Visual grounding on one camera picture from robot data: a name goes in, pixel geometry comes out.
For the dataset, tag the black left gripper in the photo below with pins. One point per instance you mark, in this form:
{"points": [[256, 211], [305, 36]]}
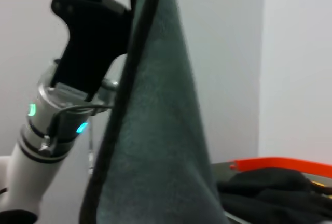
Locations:
{"points": [[90, 47]]}

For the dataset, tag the yellow grey towel black trim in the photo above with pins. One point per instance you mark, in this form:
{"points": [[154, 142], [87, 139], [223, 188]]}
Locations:
{"points": [[160, 104]]}

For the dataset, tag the silver plug connector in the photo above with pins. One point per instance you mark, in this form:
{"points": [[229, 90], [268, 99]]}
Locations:
{"points": [[110, 84]]}

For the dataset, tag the black cloth pile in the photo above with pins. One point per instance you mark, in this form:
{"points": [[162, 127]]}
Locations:
{"points": [[272, 195]]}

